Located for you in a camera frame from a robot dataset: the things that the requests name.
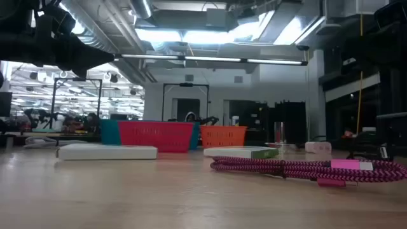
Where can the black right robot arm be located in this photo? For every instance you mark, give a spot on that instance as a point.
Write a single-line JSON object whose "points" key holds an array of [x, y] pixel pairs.
{"points": [[394, 31]]}

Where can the red slotted plastic bin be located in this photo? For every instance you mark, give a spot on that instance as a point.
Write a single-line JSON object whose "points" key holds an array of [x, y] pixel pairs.
{"points": [[155, 135]]}

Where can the white box with green side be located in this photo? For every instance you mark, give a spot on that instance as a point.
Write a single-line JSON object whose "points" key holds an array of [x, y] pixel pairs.
{"points": [[238, 152]]}

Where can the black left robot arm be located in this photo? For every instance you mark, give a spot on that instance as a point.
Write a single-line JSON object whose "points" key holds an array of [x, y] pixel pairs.
{"points": [[12, 47]]}

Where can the black background monitor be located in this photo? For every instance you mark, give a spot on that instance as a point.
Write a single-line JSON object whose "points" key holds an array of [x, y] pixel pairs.
{"points": [[5, 104]]}

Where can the teal plastic bin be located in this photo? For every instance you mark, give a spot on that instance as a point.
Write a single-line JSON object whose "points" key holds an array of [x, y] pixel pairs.
{"points": [[109, 132]]}

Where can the silvery white round roll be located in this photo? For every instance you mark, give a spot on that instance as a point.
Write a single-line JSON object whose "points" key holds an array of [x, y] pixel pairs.
{"points": [[318, 147]]}

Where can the white flat product box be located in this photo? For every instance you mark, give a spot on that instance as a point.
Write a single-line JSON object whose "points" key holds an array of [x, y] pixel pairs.
{"points": [[106, 152]]}

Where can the orange slotted plastic bin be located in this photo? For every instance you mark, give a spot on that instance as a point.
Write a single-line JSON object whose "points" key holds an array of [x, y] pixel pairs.
{"points": [[222, 136]]}

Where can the black background rig frame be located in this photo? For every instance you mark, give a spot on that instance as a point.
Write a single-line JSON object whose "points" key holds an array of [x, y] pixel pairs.
{"points": [[78, 79], [186, 85]]}

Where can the long led light bar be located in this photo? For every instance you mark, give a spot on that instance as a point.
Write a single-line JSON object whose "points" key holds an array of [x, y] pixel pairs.
{"points": [[210, 58]]}

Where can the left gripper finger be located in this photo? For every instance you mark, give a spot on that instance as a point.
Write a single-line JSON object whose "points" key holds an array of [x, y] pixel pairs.
{"points": [[92, 57]]}

